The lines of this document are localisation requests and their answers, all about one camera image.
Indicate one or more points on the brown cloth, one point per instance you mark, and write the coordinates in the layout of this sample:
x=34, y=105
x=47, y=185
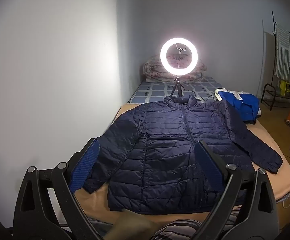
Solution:
x=130, y=226

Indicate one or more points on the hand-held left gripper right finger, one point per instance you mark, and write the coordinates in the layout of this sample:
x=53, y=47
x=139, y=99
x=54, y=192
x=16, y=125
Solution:
x=208, y=165

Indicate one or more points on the folded floral quilt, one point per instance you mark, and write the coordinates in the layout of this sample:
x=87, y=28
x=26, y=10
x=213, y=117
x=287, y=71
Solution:
x=152, y=72

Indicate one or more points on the yellow box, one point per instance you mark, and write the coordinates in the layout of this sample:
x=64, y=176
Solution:
x=286, y=88

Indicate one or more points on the black clothes rack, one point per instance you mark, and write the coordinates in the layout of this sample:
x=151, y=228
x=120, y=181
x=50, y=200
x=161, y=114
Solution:
x=269, y=97

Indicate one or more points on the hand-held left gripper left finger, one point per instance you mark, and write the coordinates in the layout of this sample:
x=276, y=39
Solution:
x=83, y=166

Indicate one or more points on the striped pants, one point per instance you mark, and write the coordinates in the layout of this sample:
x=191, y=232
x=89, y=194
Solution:
x=185, y=227

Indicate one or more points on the blue checkered blanket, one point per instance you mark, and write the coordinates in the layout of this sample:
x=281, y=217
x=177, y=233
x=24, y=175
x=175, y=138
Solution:
x=150, y=91

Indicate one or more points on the blue and white jacket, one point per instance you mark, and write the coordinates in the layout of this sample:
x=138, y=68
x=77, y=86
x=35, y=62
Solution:
x=245, y=103

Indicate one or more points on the tan bed sheet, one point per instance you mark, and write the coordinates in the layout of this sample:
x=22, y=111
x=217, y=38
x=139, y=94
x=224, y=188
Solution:
x=272, y=180

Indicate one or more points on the navy puffer jacket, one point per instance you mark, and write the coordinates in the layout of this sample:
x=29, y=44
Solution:
x=175, y=155

